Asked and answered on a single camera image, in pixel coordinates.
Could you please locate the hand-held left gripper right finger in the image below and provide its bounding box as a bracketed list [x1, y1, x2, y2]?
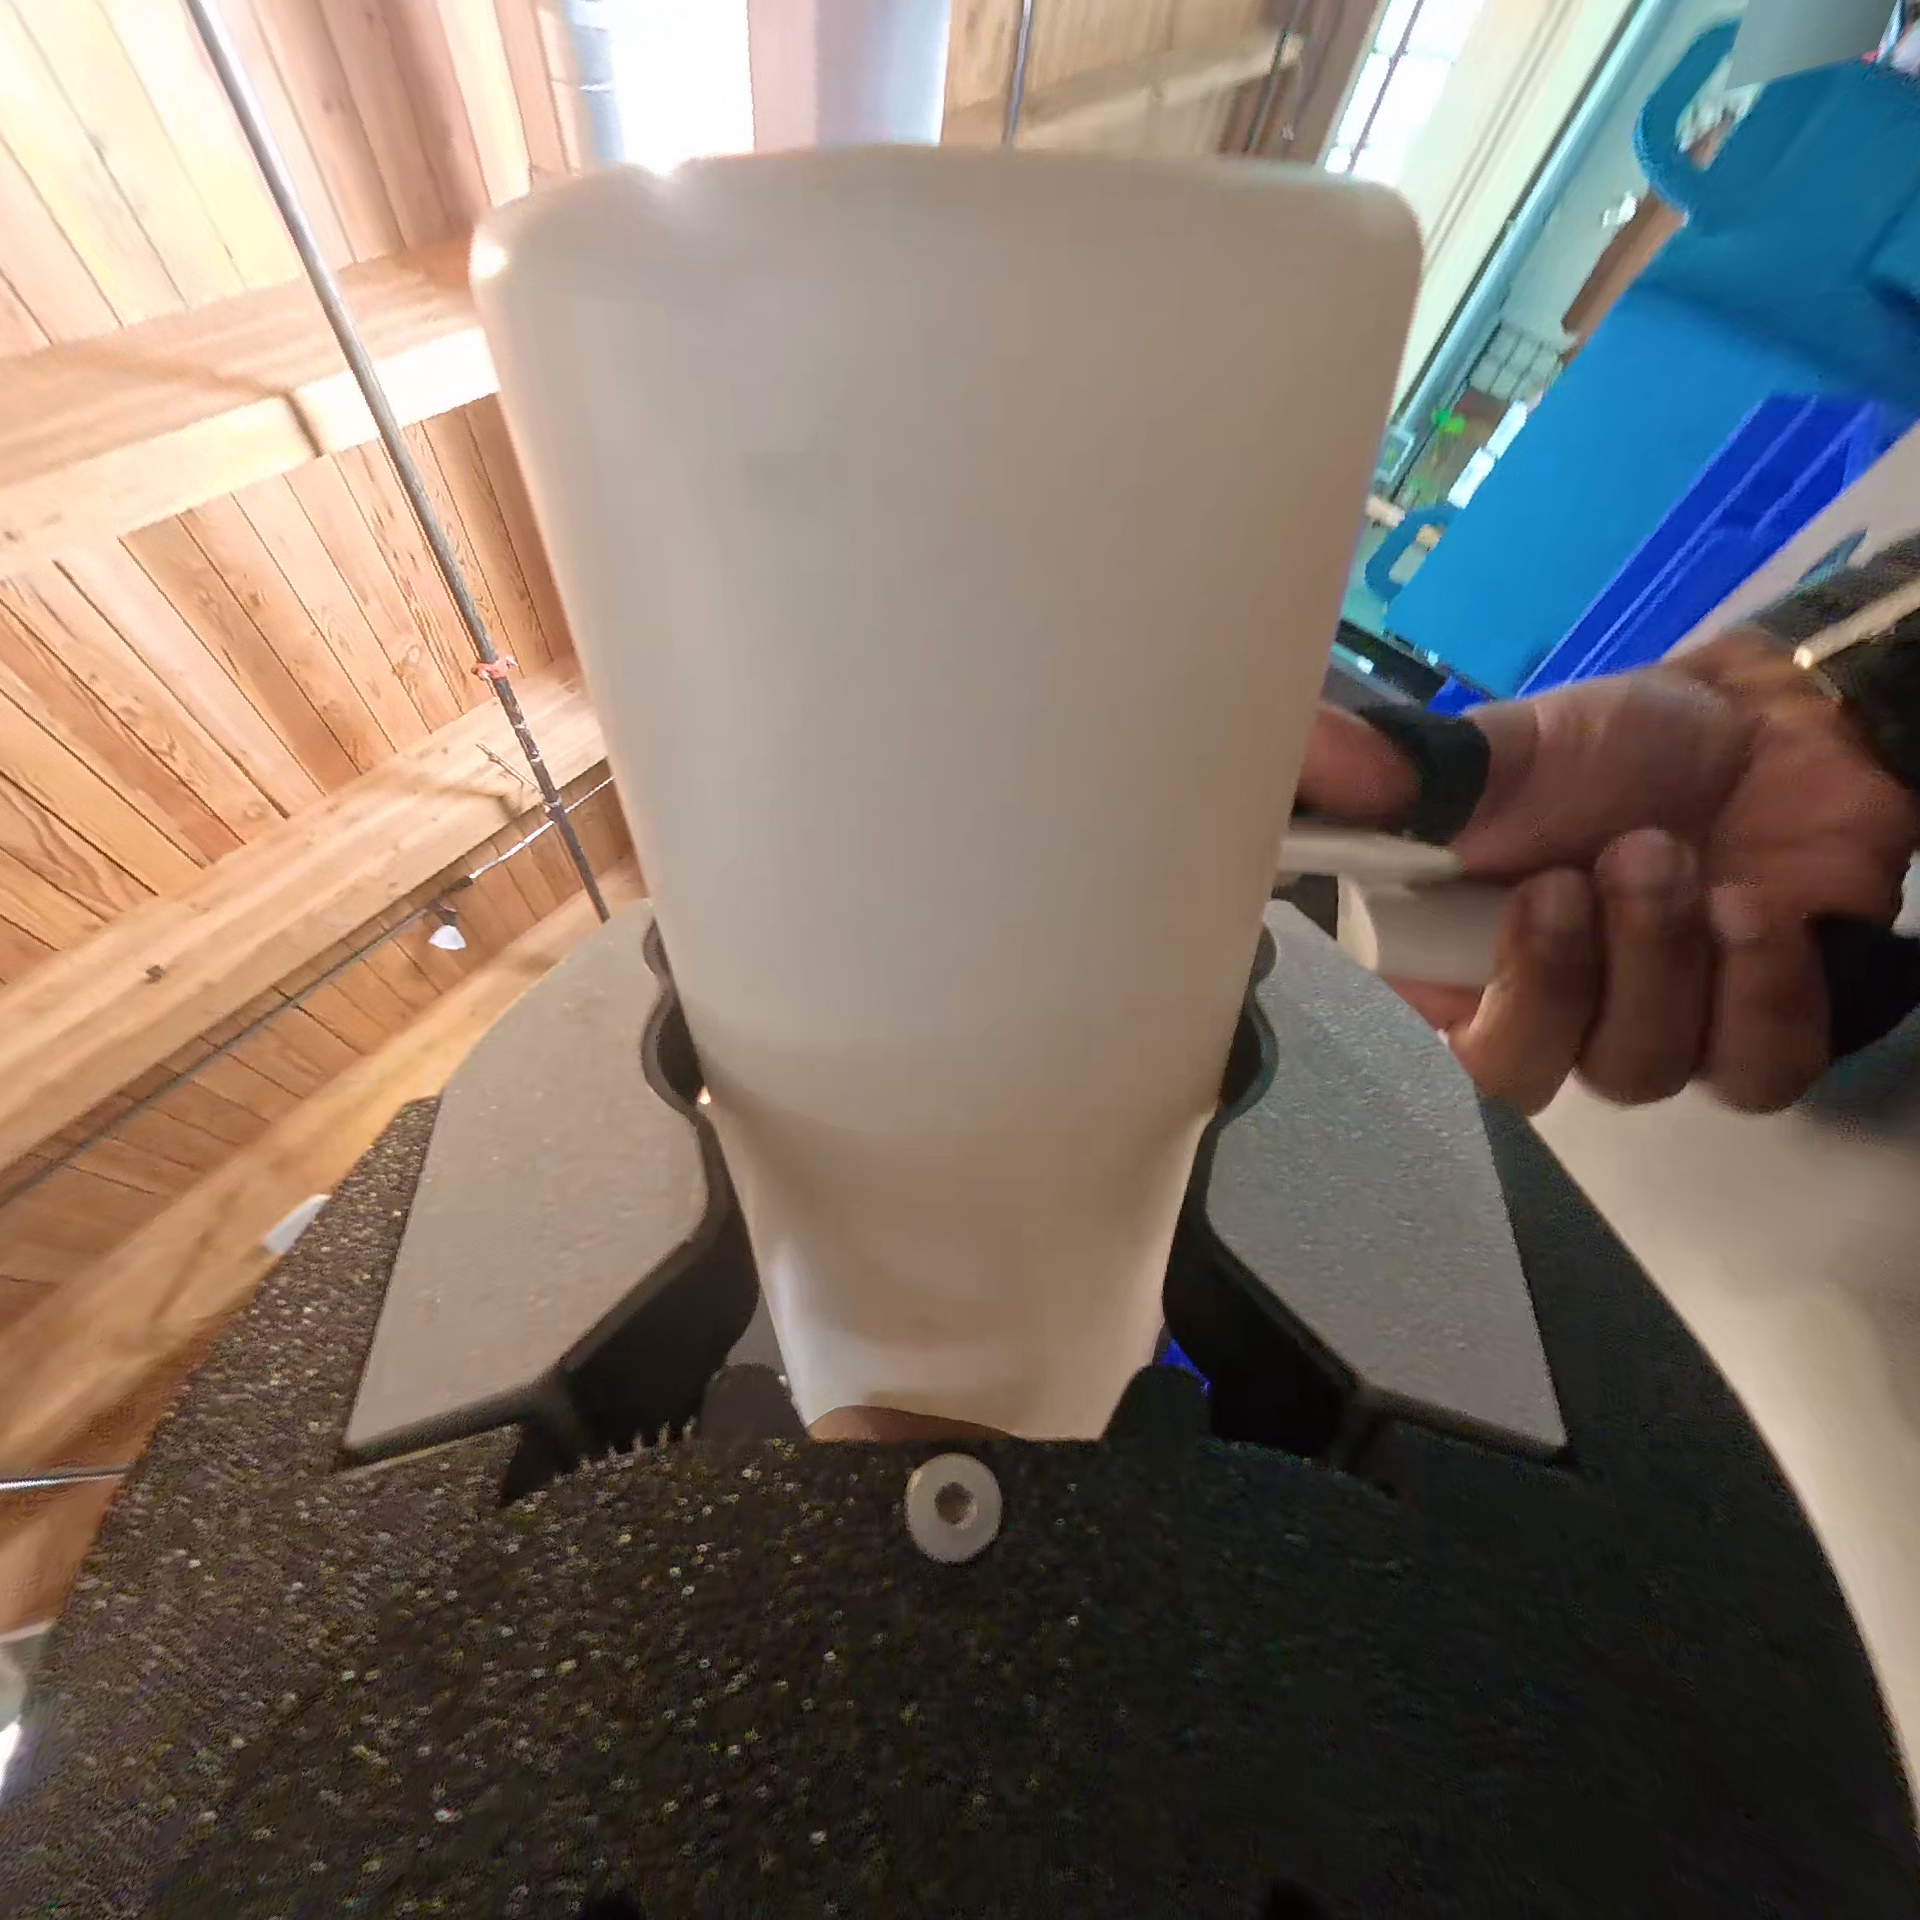
[1162, 900, 1572, 1480]

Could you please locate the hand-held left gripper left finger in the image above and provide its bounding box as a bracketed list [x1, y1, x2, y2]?
[341, 900, 759, 1511]

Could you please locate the white tumbler black lid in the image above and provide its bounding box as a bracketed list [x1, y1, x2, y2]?
[468, 144, 1424, 1447]

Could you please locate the person's right hand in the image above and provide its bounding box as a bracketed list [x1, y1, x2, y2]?
[1295, 626, 1920, 1116]

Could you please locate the blue plastic bin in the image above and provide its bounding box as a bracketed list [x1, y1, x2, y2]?
[1431, 393, 1914, 714]

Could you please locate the teal partition panel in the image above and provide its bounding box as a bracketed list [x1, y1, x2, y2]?
[1380, 23, 1920, 692]

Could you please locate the metal ceiling rod red tag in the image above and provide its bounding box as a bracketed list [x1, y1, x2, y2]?
[186, 0, 609, 925]

